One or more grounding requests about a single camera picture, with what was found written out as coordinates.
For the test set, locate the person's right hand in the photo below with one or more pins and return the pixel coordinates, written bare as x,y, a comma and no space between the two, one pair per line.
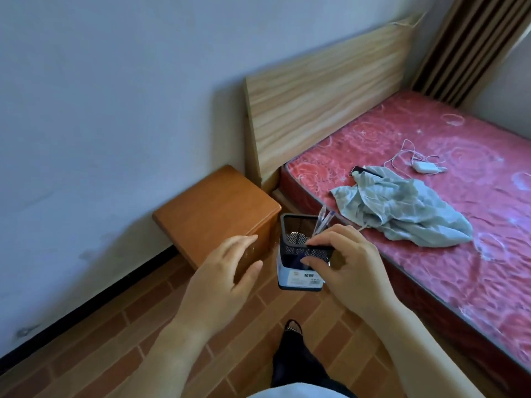
361,277

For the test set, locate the person's left hand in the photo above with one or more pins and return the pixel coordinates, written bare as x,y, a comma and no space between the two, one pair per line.
211,298

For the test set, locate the black mesh pen holder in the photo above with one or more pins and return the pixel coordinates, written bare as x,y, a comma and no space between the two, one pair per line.
292,273

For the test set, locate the person's right forearm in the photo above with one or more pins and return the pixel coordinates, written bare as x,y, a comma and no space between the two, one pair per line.
423,356

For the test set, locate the blue ballpoint pen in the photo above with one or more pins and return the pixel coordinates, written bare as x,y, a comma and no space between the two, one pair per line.
327,219

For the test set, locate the clear ballpoint pen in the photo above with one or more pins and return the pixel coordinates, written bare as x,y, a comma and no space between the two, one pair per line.
319,219

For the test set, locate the wooden nightstand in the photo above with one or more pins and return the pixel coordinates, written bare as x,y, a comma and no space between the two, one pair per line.
215,207

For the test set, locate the person's black trousers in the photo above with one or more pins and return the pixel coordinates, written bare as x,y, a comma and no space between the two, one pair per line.
298,364

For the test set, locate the person's white shirt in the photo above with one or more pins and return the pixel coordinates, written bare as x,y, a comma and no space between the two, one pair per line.
298,391

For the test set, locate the light blue garment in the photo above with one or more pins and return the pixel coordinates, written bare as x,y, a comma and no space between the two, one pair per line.
398,207

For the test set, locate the patterned black slipper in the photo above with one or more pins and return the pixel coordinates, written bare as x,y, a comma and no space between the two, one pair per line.
293,328

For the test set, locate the red floral mattress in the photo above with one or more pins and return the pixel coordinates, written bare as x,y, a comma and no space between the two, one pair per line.
456,265

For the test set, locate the black phone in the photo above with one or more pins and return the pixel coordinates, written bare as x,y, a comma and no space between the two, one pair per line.
361,170

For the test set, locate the white charger adapter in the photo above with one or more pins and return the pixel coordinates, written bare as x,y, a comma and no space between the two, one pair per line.
425,166

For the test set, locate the light wooden headboard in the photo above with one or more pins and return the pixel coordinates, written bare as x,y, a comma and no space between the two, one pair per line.
323,91

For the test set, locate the brown pleated curtain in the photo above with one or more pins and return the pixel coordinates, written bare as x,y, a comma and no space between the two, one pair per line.
464,41

